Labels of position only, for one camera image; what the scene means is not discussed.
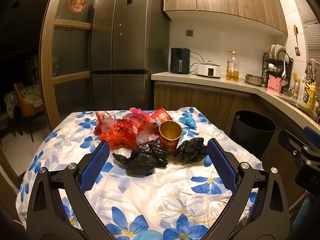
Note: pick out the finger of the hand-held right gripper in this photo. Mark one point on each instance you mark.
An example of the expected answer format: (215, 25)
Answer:
(290, 142)
(311, 133)

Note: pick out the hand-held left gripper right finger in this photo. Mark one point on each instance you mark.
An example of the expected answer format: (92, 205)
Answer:
(222, 166)

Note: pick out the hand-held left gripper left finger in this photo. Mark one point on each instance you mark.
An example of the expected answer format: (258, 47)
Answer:
(95, 165)

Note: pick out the black plastic bag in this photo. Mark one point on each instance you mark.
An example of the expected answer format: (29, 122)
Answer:
(143, 158)
(191, 151)

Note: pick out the black trash bin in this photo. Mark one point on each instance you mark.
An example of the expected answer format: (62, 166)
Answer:
(252, 132)

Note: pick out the red translucent plastic bag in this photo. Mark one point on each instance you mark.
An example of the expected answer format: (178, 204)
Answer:
(105, 123)

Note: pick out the blue rubber glove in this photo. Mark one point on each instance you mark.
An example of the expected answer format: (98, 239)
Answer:
(188, 121)

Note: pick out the red paper cup gold inside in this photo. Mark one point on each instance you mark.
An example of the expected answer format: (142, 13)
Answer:
(170, 136)
(161, 116)

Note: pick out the lilac plastic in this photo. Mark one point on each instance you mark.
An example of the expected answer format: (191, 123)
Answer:
(147, 135)

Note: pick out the pink plastic bag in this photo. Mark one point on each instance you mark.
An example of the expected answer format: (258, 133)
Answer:
(136, 116)

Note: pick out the yellow detergent bottle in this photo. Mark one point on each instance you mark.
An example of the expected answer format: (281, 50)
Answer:
(309, 97)

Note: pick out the green beer can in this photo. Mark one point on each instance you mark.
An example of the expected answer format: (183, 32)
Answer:
(295, 92)

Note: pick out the pink utensil holder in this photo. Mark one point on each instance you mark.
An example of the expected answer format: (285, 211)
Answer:
(274, 87)

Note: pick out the pinkish grey rag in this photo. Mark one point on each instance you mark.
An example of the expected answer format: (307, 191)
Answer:
(312, 68)

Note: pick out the blue floral tablecloth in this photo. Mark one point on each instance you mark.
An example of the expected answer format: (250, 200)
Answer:
(150, 200)

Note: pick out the white ladle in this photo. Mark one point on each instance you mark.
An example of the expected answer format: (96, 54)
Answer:
(284, 70)

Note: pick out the black dish rack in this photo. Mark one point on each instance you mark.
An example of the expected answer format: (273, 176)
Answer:
(287, 67)

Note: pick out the kitchen counter with wooden cabinets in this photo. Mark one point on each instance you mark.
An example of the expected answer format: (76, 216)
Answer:
(200, 97)

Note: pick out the metal bowl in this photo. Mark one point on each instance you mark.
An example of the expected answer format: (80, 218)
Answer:
(253, 79)

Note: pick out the white bowl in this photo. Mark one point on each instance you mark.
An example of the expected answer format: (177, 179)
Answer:
(271, 66)

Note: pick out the hanging slotted spatula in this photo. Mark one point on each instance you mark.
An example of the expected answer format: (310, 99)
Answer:
(297, 50)

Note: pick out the white plate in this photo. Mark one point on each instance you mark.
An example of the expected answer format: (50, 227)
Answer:
(280, 49)

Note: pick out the orange wooden chair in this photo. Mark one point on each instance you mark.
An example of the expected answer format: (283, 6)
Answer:
(27, 102)

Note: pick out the cooking oil bottle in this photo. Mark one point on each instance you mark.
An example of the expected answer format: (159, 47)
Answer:
(232, 70)

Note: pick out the white electric cooker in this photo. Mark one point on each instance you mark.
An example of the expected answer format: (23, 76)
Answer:
(208, 70)

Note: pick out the window blinds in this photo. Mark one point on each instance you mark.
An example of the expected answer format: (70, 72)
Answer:
(311, 30)

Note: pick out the wooden framed glass door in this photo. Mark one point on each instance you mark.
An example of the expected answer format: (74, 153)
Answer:
(70, 55)

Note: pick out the black air fryer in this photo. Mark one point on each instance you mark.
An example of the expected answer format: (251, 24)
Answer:
(180, 61)

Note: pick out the grey refrigerator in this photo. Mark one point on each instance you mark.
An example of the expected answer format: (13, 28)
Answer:
(125, 55)

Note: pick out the wooden upper cabinet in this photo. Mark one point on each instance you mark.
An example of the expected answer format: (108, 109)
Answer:
(225, 0)

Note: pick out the round floral door decoration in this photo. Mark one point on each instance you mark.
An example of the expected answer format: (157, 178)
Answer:
(78, 3)

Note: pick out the dark wall socket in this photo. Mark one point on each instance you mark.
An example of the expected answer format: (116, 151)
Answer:
(189, 33)

